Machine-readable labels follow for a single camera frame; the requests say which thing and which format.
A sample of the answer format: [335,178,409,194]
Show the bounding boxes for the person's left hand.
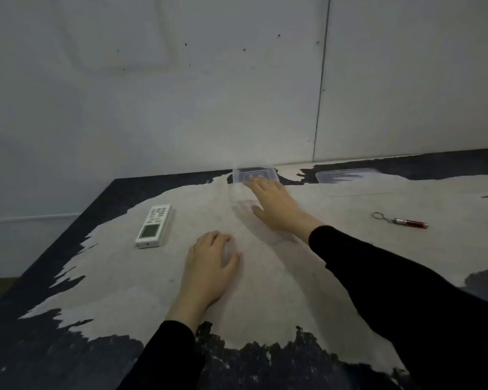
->
[172,230,244,312]

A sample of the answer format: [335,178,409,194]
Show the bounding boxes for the person's right hand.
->
[244,176,314,240]

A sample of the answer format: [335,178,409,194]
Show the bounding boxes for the person's left forearm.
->
[117,304,207,390]

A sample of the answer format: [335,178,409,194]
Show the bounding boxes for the person's right forearm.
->
[299,217,488,390]

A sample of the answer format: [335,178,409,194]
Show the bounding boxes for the clear plastic container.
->
[232,166,280,186]

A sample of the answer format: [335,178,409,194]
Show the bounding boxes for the white remote control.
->
[135,204,172,249]

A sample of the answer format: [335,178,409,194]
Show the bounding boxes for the clear plastic lid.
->
[315,168,381,184]

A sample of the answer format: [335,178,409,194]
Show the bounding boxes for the red keychain flashlight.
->
[371,212,429,230]

